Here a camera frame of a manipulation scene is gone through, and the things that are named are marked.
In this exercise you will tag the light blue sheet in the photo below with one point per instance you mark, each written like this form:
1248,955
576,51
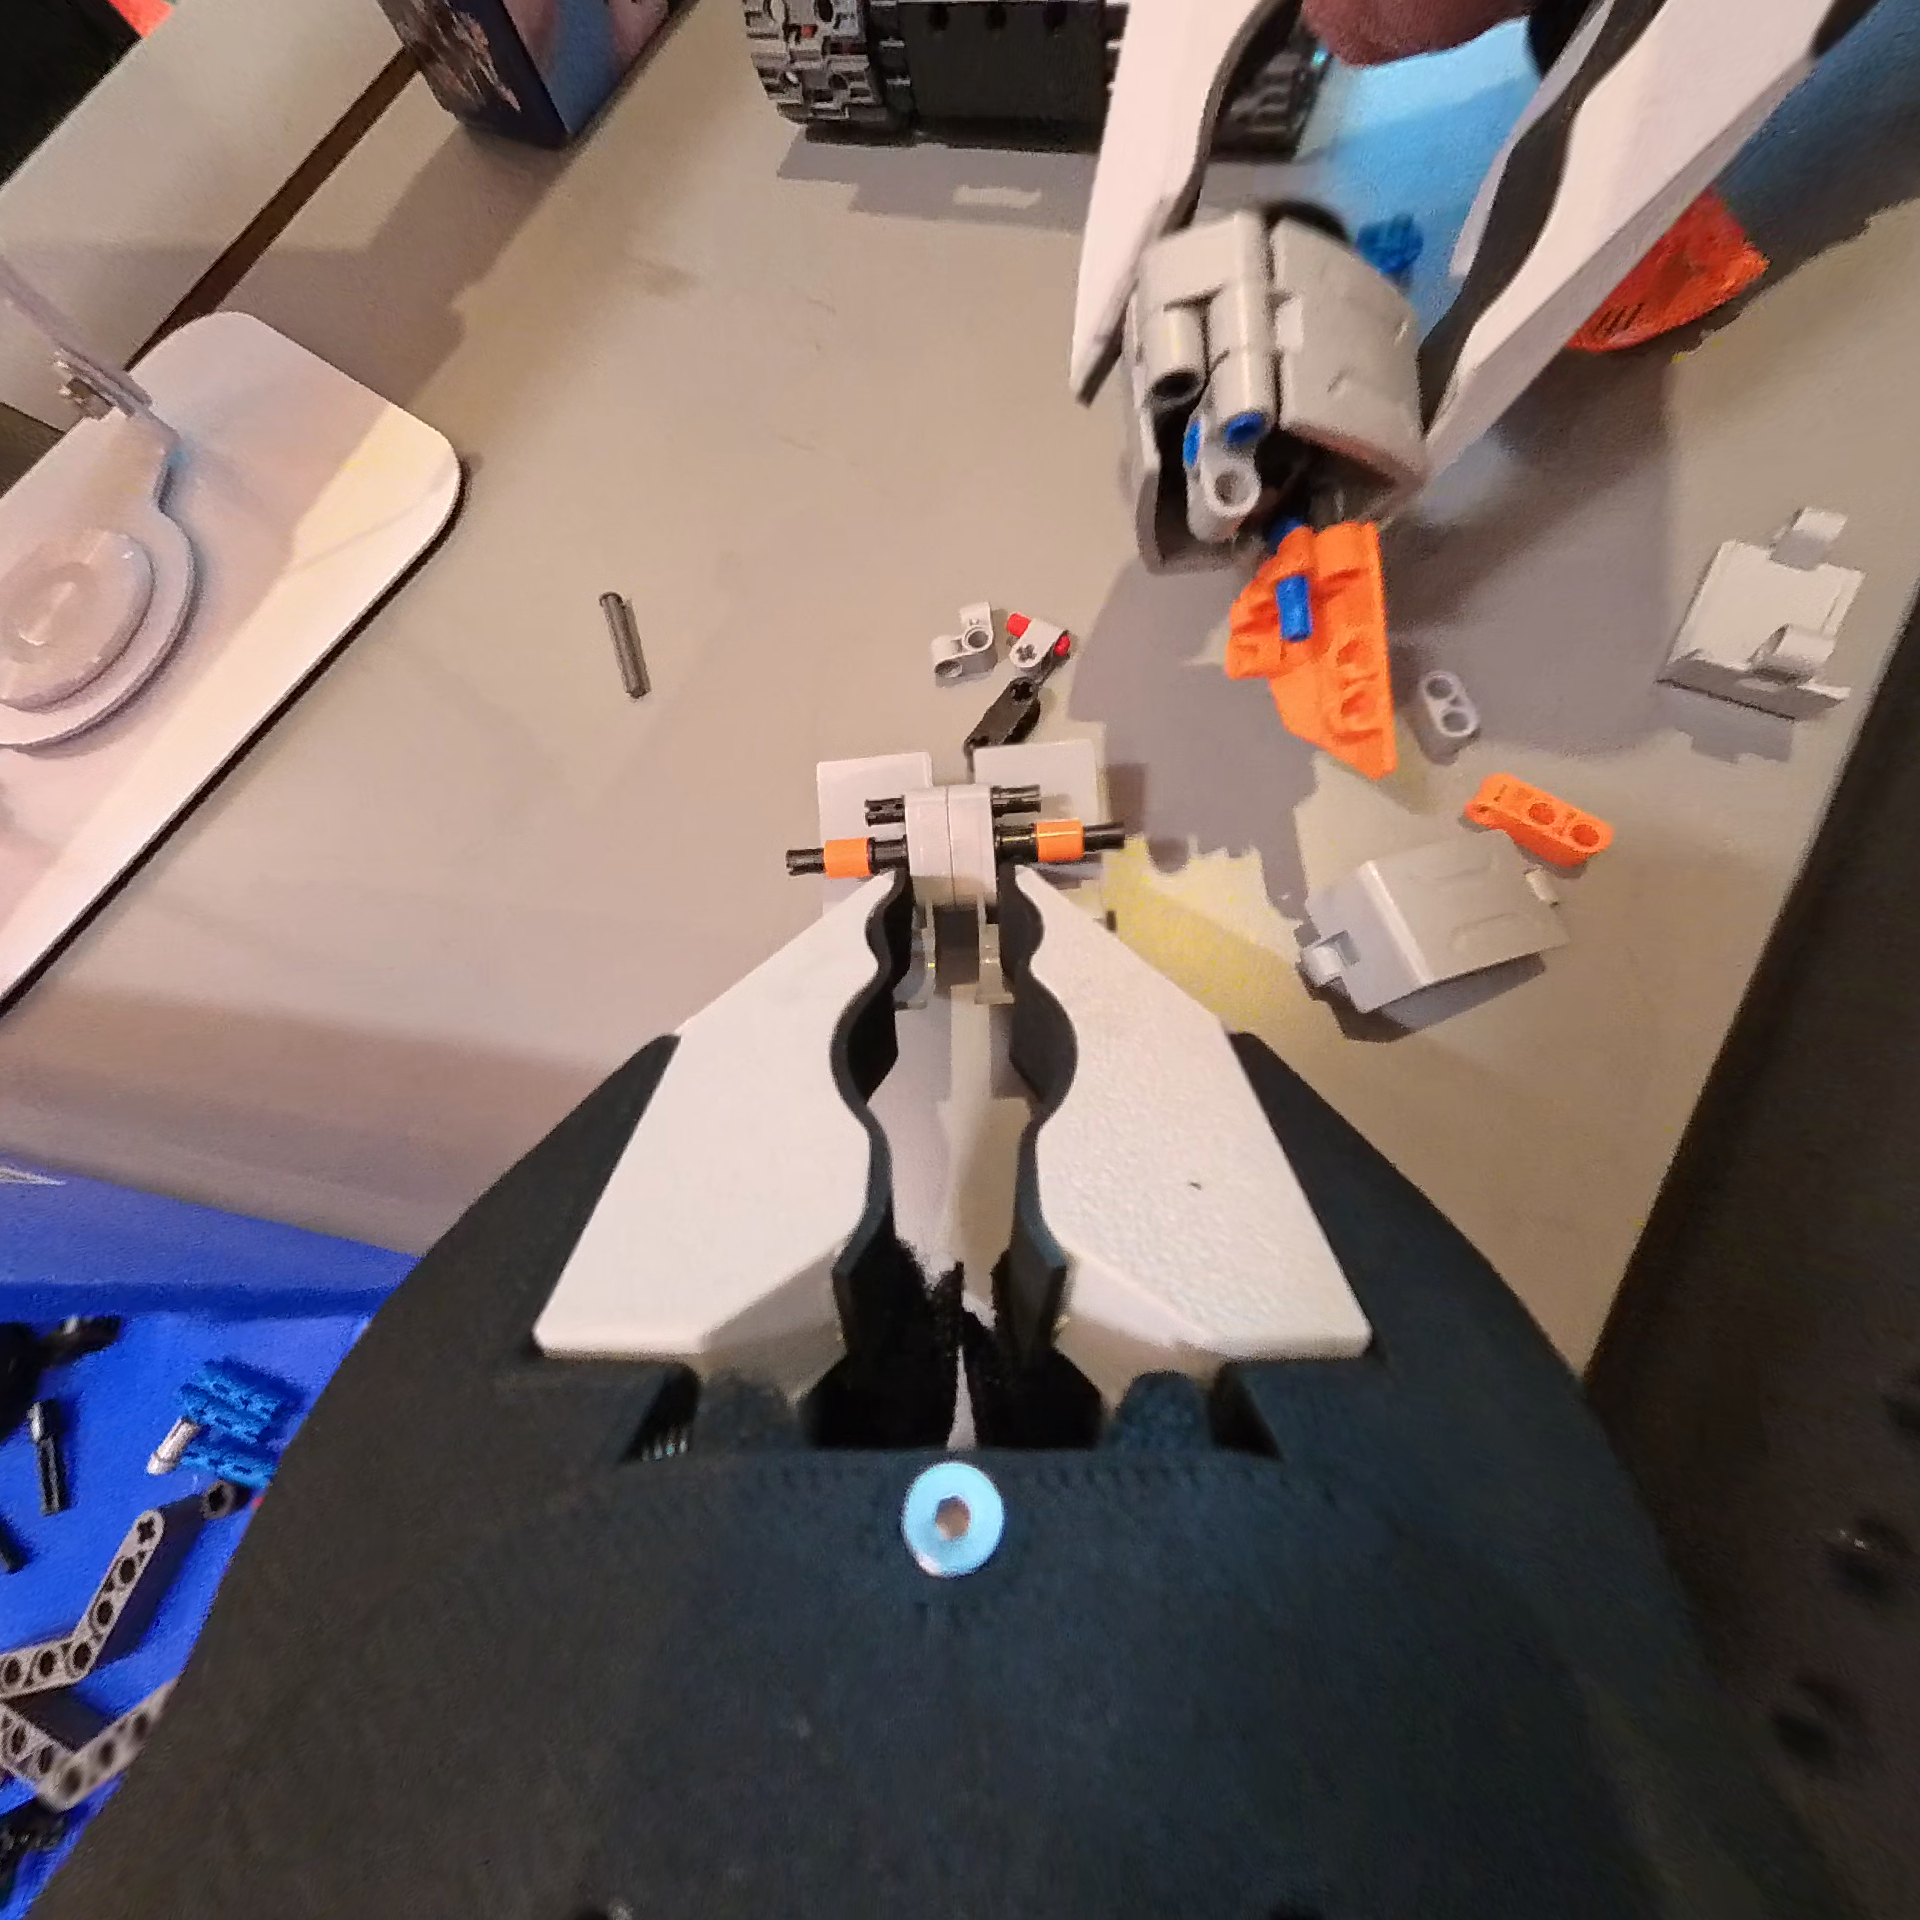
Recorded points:
1443,112

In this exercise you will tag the grey ribbed hinged panel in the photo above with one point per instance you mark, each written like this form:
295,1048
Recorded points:
1443,932

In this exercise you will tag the grey two-hole connector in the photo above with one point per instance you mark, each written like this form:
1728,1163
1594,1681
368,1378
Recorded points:
1448,712

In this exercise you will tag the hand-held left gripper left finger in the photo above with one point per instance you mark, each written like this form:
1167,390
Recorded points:
708,1198

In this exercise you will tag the short black axle pin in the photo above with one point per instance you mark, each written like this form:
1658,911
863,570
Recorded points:
625,644

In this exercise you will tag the small light grey connector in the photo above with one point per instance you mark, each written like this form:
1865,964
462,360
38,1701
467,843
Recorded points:
961,644

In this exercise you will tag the light grey flat clip panel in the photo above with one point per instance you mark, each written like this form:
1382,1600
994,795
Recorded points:
1754,614

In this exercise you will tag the black link piece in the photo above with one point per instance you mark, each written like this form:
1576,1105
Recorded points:
1004,715

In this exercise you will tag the blue storage bin with tag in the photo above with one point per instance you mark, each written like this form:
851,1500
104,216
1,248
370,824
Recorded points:
151,1245

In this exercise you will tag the white rounded base board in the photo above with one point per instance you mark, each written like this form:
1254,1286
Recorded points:
331,481

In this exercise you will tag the grey angled holed beam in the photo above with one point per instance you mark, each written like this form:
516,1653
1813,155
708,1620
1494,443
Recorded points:
88,1615
78,1754

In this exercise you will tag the person's right hand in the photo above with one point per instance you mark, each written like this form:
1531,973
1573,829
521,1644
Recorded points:
1395,28

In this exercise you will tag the thin black toy pin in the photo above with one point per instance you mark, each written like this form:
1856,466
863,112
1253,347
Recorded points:
49,1455

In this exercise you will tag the tracked toy robot vehicle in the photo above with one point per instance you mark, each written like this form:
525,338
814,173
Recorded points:
973,60

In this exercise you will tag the red curved shell piece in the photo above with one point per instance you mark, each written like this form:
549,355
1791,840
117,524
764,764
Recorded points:
1681,285

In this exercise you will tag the blue ridged toy piece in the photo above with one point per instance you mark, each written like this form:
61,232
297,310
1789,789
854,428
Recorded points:
233,1417

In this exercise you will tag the blue toy kit box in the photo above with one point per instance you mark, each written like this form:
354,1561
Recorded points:
511,60

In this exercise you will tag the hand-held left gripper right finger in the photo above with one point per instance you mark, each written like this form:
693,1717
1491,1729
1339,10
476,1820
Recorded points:
1199,1198

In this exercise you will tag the grey hinge assembly orange bushes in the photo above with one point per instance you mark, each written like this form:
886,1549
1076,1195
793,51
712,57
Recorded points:
951,840

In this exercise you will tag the grey motor assembly orange panel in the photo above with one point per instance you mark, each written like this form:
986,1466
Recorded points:
1338,360

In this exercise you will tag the orange three-hole beam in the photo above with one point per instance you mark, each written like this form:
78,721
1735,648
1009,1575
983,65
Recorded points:
1487,801

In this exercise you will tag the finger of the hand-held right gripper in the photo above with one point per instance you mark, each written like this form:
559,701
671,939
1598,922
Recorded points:
1155,152
1651,152

